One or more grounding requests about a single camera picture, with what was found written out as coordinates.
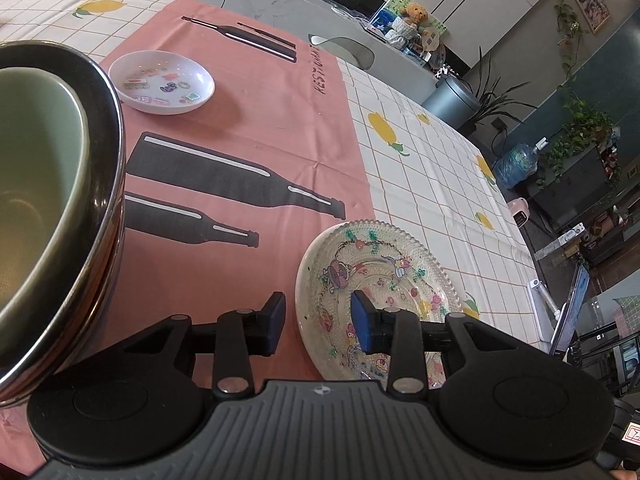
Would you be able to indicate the green ceramic bowl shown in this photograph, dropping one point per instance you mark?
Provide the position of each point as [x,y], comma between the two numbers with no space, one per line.
[35,185]

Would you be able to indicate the white rolling stool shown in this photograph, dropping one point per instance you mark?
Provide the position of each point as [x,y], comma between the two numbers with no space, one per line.
[345,45]

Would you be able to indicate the colourful painted picture board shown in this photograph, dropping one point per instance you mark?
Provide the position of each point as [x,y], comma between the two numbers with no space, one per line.
[390,5]

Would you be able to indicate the stainless steel bowl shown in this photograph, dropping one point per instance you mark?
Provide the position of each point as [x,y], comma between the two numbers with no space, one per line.
[105,185]

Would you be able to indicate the framed wall picture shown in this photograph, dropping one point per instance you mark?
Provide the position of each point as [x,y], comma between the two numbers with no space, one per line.
[591,4]

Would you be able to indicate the hanging green vine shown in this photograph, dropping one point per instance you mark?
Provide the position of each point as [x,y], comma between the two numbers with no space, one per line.
[582,125]

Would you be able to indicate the lemon print checked tablecloth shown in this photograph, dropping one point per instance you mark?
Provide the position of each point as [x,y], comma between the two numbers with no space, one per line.
[280,125]

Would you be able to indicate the pink space heater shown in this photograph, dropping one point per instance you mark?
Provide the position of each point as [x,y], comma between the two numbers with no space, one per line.
[520,212]

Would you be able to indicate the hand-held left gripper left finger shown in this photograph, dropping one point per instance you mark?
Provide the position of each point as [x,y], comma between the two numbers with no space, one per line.
[275,322]

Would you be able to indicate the white stand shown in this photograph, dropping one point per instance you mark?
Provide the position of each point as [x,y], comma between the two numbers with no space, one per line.
[542,297]

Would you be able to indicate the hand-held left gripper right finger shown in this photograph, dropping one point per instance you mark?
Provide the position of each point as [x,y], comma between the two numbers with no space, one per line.
[361,322]

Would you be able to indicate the clear patterned glass plate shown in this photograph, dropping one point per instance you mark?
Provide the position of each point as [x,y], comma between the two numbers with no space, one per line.
[340,270]

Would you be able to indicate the marble tv bench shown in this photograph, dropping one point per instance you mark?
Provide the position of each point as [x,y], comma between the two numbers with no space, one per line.
[310,0]

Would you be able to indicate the phone on stand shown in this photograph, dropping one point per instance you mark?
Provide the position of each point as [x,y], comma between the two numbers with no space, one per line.
[570,310]

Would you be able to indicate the green leafy potted plant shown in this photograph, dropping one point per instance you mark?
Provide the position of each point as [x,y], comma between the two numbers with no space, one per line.
[492,90]

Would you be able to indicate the blue water bottle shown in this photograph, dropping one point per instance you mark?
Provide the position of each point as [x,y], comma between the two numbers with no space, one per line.
[517,165]

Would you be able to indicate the grey metal trash bin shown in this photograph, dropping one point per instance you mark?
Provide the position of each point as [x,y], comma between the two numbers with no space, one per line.
[450,102]

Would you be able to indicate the brown teddy bear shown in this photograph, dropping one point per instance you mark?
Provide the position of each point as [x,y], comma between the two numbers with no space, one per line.
[414,14]

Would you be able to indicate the small white sticker plate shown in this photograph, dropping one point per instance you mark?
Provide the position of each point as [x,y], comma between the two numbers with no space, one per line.
[160,82]

